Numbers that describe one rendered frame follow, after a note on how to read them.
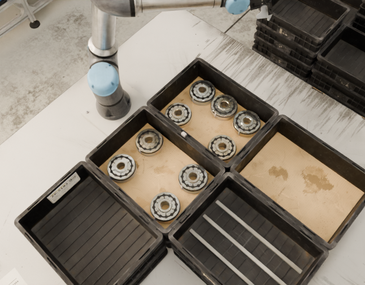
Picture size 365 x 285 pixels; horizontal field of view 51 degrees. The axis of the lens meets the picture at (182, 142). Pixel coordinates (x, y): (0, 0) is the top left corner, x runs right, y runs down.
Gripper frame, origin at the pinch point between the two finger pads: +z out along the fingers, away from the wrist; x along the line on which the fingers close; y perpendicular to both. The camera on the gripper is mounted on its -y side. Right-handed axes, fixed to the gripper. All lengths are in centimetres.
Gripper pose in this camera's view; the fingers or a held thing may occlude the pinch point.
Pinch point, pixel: (268, 12)
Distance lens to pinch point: 160.9
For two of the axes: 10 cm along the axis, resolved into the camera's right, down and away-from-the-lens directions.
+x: 2.0, 9.1, -3.8
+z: 2.5, 3.2, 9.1
